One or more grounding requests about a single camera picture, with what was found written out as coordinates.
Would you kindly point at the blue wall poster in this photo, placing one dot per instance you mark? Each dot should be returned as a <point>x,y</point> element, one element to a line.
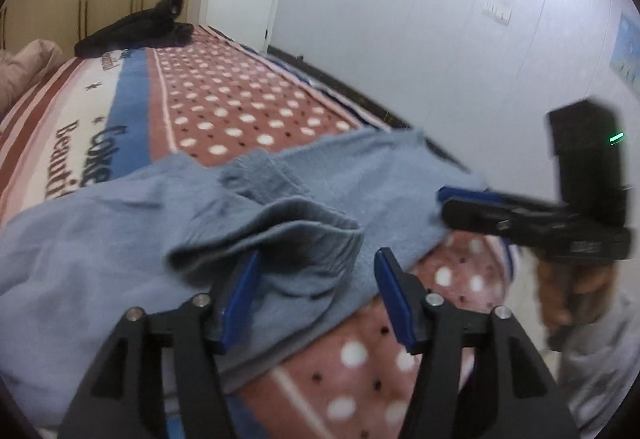
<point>625,60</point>

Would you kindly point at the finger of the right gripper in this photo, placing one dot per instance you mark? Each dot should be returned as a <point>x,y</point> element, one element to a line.
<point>446,193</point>
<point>477,217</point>

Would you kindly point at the pink patterned quilt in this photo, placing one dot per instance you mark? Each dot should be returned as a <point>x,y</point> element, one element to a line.
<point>20,71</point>

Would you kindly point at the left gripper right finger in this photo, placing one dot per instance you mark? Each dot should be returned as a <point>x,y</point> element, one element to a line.
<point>480,375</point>

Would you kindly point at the wall switch plate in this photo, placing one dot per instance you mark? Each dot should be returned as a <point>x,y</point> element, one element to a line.
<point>499,11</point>

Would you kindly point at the right forearm grey sleeve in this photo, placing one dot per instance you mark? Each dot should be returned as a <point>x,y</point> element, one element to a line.
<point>599,363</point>

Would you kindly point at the black clothes pile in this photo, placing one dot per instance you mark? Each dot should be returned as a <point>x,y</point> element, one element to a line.
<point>156,27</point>

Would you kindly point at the right hand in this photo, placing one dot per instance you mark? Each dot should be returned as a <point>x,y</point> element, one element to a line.
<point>573,295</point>

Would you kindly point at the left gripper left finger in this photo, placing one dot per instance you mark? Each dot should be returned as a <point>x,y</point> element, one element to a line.
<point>151,358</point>

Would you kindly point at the striped pink fleece blanket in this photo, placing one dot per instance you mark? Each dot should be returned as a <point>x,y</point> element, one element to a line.
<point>91,121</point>

